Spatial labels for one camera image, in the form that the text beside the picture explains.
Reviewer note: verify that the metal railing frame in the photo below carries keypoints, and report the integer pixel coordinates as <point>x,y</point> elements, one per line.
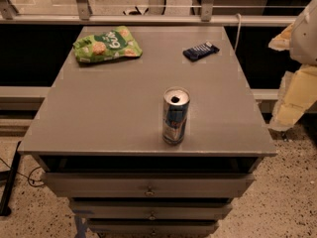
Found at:
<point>139,12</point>

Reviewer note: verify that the silver blue Red Bull can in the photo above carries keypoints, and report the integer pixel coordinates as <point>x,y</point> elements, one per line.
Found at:
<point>175,109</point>

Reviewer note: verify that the middle grey drawer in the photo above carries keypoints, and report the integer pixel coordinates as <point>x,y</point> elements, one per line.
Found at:
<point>151,210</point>

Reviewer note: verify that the top grey drawer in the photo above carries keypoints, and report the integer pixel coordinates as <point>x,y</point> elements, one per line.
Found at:
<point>148,185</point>

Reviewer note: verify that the bottom grey drawer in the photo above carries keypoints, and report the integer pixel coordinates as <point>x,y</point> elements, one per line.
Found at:
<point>156,227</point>

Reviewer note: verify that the dark blue candy bar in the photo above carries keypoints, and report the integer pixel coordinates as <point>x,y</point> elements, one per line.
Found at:
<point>201,51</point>

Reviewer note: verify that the grey drawer cabinet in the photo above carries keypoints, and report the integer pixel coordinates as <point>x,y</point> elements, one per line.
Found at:
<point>107,118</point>

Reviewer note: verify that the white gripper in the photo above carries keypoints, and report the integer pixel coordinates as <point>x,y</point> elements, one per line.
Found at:
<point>306,39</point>

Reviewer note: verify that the black floor stand bar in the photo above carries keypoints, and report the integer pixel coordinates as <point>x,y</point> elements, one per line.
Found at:
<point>8,178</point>

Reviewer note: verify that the green snack bag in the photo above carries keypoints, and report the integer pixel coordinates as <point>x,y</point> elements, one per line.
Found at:
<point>115,44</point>

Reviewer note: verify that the grey drawer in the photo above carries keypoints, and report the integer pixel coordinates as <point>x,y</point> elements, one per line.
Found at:
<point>148,185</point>
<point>151,210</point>
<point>156,227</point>

